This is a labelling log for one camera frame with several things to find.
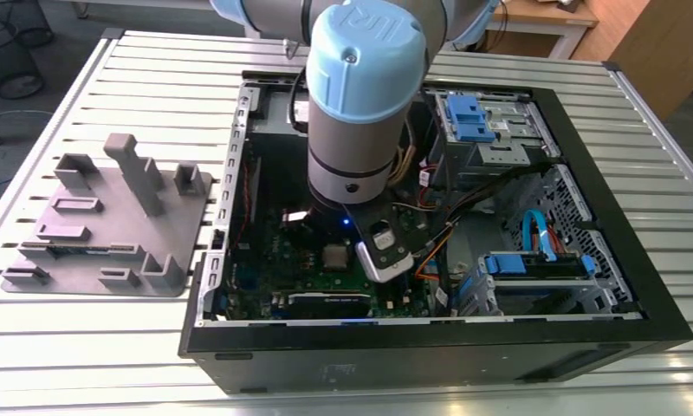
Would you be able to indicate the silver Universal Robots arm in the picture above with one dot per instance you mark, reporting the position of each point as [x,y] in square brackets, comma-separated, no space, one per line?
[358,130]

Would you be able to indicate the CPU socket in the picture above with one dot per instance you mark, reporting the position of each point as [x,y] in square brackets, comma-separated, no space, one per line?
[352,260]

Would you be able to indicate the green motherboard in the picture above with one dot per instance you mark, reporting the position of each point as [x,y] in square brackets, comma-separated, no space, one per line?
[288,273]

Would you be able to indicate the graphics card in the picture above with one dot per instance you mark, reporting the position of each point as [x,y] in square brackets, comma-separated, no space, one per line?
[323,305]

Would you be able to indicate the black RAM slot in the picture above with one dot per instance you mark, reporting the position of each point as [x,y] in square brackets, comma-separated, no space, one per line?
[383,294]
[388,294]
[406,290]
[398,294]

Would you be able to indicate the grey power supply unit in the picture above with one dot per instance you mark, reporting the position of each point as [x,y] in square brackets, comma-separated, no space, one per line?
[271,110]

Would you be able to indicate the black open PC case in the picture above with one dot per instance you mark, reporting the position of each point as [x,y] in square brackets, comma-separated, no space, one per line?
[382,359]

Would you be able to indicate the silver drive cage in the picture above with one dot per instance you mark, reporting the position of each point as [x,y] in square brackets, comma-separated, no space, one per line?
[496,160]

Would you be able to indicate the grey parts rack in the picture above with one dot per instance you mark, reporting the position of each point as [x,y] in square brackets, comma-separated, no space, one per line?
[121,225]

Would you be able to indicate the hard disk in blue carrier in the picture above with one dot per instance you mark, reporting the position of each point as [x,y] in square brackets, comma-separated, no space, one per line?
[548,266]

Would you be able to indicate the silver disk bay cage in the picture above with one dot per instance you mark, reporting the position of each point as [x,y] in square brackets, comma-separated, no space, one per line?
[555,294]

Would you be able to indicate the green RAM stick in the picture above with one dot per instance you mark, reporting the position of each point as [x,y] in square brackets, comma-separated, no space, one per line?
[69,251]

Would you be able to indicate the wooden cabinet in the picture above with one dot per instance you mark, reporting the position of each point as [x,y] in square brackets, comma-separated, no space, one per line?
[659,43]

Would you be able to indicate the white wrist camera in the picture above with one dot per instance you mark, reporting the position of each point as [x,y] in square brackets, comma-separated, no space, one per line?
[384,268]

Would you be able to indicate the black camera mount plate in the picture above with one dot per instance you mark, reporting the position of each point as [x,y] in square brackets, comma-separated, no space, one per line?
[407,234]

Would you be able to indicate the blue plastic rail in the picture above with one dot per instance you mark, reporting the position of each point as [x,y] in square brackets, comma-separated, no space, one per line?
[462,299]

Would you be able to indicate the blue plastic drive bracket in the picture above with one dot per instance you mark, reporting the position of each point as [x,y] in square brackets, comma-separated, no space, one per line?
[468,117]

